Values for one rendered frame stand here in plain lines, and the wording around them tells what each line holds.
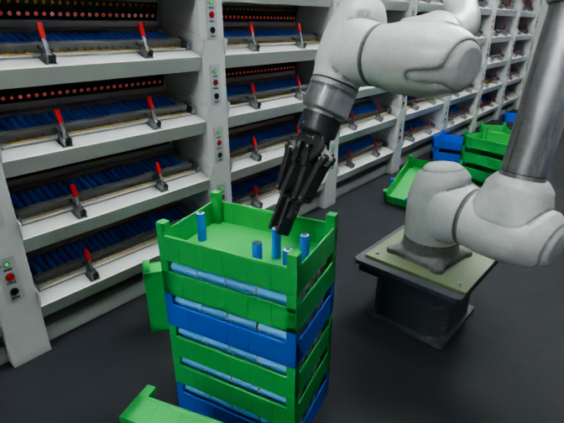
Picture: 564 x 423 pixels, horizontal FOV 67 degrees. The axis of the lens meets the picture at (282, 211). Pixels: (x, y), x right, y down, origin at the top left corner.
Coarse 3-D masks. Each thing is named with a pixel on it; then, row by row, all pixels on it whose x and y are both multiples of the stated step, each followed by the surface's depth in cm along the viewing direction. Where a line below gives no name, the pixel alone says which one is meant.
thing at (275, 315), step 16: (176, 288) 86; (192, 288) 84; (208, 288) 82; (224, 288) 80; (320, 288) 84; (208, 304) 84; (224, 304) 82; (240, 304) 80; (256, 304) 78; (272, 304) 76; (288, 304) 75; (304, 304) 77; (256, 320) 79; (272, 320) 78; (288, 320) 76; (304, 320) 79
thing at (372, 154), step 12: (348, 144) 240; (360, 144) 244; (372, 144) 247; (384, 144) 254; (396, 144) 251; (348, 156) 228; (360, 156) 236; (372, 156) 240; (384, 156) 246; (348, 168) 222; (360, 168) 228
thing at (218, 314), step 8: (176, 296) 89; (184, 304) 88; (192, 304) 87; (200, 304) 87; (320, 304) 90; (200, 312) 88; (208, 312) 86; (216, 312) 85; (224, 312) 84; (312, 312) 86; (224, 320) 86; (232, 320) 83; (240, 320) 83; (248, 320) 82; (248, 328) 84; (256, 328) 82; (264, 328) 80; (272, 328) 80; (304, 328) 84; (272, 336) 81; (280, 336) 79
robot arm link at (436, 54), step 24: (456, 0) 77; (384, 24) 69; (408, 24) 65; (432, 24) 62; (456, 24) 63; (384, 48) 65; (408, 48) 62; (432, 48) 60; (456, 48) 59; (480, 48) 62; (384, 72) 66; (408, 72) 63; (432, 72) 61; (456, 72) 60; (432, 96) 65
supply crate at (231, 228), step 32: (160, 224) 82; (192, 224) 93; (224, 224) 99; (256, 224) 96; (320, 224) 89; (160, 256) 85; (192, 256) 81; (224, 256) 77; (288, 256) 71; (320, 256) 81; (288, 288) 73
